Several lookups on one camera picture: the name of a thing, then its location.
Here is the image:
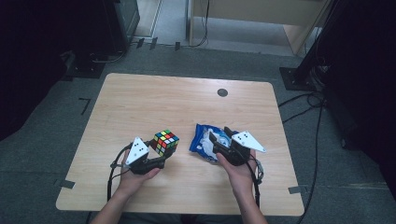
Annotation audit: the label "short black floor cable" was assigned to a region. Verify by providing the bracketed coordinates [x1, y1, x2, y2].
[277, 91, 325, 109]
[281, 105, 316, 124]

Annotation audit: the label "light wooden cabinet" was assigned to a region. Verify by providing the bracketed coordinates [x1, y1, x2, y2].
[188, 0, 332, 57]

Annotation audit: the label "person's dark trousers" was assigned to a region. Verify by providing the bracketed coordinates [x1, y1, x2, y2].
[120, 212, 241, 224]

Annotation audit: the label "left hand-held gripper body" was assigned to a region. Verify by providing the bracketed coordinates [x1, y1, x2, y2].
[125, 136, 153, 175]

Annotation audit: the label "person's right hand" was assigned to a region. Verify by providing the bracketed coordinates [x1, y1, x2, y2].
[217, 151, 257, 197]

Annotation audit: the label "left hand-held gripper black cable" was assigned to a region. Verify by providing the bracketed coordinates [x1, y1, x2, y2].
[106, 143, 134, 202]

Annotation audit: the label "black cable on stand base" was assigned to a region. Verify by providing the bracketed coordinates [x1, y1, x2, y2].
[90, 49, 127, 64]

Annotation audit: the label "person's left hand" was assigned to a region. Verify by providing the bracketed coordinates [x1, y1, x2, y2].
[117, 150, 161, 199]

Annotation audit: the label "long black floor cable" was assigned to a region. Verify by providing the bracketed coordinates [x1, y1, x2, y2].
[297, 99, 326, 224]

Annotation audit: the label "blue wet wipes pack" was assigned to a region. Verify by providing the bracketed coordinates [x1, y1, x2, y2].
[189, 123, 247, 162]

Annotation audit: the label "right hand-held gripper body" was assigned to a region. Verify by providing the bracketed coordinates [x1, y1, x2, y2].
[214, 130, 267, 166]

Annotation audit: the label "black cabinet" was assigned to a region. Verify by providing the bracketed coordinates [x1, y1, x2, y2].
[104, 0, 141, 54]

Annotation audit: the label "black flat stand base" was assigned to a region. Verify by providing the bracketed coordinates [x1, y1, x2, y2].
[64, 50, 106, 79]

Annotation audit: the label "thin black hanging cable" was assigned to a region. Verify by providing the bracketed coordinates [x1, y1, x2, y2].
[190, 0, 210, 49]

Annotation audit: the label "right hand-held gripper black cable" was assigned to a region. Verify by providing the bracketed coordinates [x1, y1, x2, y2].
[246, 155, 265, 208]

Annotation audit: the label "black metal stand post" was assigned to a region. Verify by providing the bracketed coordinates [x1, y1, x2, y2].
[295, 0, 344, 82]

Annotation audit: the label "dark curtain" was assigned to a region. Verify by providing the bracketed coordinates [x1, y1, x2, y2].
[323, 0, 396, 202]
[0, 0, 110, 142]

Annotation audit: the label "hand-held gripper black cable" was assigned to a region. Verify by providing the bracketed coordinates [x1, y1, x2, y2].
[106, 143, 134, 202]
[246, 155, 265, 208]

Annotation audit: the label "grey tape strip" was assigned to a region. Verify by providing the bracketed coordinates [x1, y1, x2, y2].
[54, 179, 76, 189]
[288, 185, 308, 195]

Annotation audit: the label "black square stand base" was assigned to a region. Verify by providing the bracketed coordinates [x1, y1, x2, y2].
[278, 66, 318, 91]

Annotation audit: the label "multicoloured puzzle cube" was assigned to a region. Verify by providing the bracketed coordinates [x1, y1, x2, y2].
[151, 129, 180, 158]

